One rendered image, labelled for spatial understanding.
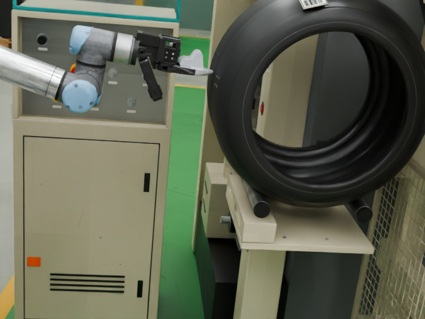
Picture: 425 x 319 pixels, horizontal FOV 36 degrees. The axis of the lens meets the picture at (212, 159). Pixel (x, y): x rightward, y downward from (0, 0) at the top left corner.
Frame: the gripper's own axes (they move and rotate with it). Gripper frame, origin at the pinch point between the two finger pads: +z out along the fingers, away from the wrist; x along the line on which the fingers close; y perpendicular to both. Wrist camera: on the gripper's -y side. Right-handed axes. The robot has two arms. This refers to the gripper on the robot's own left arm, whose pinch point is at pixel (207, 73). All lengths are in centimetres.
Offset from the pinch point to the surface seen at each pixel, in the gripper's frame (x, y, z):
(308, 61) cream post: 24.8, 4.5, 32.4
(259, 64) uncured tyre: -12.1, 7.0, 10.3
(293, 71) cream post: 24.8, 0.8, 28.8
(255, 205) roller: -11.6, -29.4, 18.3
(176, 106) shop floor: 414, -119, 34
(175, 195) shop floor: 206, -120, 24
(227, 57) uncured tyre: -6.9, 6.3, 3.2
